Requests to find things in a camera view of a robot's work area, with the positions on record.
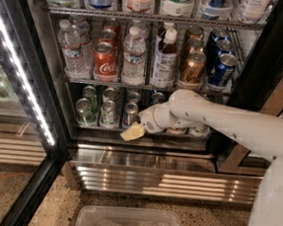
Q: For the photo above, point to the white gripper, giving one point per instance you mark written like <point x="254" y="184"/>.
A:
<point x="147" y="119"/>

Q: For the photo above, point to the blue silver redbull can front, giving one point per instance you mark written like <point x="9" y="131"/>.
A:
<point x="130" y="114"/>

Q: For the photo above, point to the blue silver redbull can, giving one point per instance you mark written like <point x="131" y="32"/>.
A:
<point x="134" y="97"/>
<point x="130" y="114"/>

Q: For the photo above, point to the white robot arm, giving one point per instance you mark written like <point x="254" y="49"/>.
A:
<point x="260" y="133"/>

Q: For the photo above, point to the blue silver redbull can rear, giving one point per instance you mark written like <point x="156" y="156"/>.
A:
<point x="134" y="97"/>

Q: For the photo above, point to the white green can front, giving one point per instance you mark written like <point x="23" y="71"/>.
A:
<point x="109" y="113"/>

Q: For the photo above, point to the white green can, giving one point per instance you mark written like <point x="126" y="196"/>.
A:
<point x="109" y="113"/>
<point x="110" y="94"/>

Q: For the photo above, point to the gold can front bottom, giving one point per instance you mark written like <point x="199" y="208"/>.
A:
<point x="176" y="131"/>

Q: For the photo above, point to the gold can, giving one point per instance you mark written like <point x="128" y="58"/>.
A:
<point x="176" y="131"/>
<point x="194" y="32"/>
<point x="194" y="44"/>

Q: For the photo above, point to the white green can rear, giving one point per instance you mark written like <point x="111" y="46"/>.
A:
<point x="110" y="94"/>

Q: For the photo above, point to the green can front left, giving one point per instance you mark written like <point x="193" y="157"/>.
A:
<point x="85" y="110"/>

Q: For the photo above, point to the green can rear left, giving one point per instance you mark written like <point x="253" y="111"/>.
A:
<point x="90" y="93"/>

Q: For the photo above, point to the silver green can front right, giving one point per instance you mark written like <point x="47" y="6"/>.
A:
<point x="199" y="131"/>

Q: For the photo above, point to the red coca cola can front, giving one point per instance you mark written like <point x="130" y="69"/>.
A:
<point x="105" y="61"/>

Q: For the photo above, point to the red coca cola can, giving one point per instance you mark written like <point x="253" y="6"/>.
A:
<point x="105" y="61"/>
<point x="108" y="36"/>
<point x="112" y="25"/>

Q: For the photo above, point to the gold can front middle shelf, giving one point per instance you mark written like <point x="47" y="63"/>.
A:
<point x="192" y="69"/>

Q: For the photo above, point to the red coca cola can middle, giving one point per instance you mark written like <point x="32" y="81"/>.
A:
<point x="108" y="36"/>

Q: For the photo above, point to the gold can middle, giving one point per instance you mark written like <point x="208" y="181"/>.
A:
<point x="194" y="44"/>

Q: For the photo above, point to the blue pepsi can front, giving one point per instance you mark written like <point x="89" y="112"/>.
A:
<point x="223" y="70"/>

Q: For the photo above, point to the blue pepsi can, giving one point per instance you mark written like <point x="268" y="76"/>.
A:
<point x="216" y="49"/>
<point x="217" y="34"/>
<point x="223" y="70"/>

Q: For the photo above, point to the red coca cola can rear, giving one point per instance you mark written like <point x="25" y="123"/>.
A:
<point x="112" y="25"/>

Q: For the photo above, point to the glass fridge door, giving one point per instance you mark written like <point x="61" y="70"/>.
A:
<point x="22" y="142"/>

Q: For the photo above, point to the gold can rear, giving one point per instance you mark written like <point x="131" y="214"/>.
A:
<point x="194" y="32"/>

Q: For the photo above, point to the blue pepsi can middle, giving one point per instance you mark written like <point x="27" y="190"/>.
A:
<point x="216" y="49"/>

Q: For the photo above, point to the blue pepsi can rear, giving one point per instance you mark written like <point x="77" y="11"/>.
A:
<point x="217" y="34"/>

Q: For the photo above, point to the green white bottle top shelf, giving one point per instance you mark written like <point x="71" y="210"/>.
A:
<point x="182" y="8"/>

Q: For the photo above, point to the blue orange bottle top shelf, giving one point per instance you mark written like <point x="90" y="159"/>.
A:
<point x="214" y="9"/>

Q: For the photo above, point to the clear water bottle centre front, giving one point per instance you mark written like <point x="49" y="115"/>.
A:
<point x="134" y="57"/>

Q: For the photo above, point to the clear water bottle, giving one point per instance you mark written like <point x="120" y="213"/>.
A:
<point x="142" y="25"/>
<point x="134" y="57"/>
<point x="83" y="28"/>
<point x="72" y="50"/>

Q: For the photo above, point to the brown tea bottle front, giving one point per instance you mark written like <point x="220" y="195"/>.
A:
<point x="165" y="60"/>

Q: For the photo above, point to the brown tea bottle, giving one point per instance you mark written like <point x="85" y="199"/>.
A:
<point x="165" y="60"/>
<point x="162" y="30"/>

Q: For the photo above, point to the clear plastic bin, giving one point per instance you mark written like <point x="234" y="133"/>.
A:
<point x="122" y="216"/>

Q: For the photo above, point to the clear water bottle centre rear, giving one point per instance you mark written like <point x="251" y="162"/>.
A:
<point x="142" y="25"/>

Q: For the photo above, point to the brown tea bottle rear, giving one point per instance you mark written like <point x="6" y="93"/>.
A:
<point x="162" y="30"/>

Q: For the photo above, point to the clear water bottle left front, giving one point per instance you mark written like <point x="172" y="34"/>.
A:
<point x="72" y="50"/>

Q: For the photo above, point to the clear water bottle left rear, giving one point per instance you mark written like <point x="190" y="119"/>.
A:
<point x="83" y="28"/>

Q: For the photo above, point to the white led light strip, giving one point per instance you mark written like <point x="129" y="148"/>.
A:
<point x="26" y="84"/>

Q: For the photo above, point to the middle wire shelf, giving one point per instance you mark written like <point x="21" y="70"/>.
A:
<point x="141" y="86"/>

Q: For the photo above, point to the wire shelf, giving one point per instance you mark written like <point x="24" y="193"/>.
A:
<point x="151" y="17"/>
<point x="141" y="86"/>

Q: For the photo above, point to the upper wire shelf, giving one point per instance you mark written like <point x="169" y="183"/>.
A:
<point x="151" y="17"/>

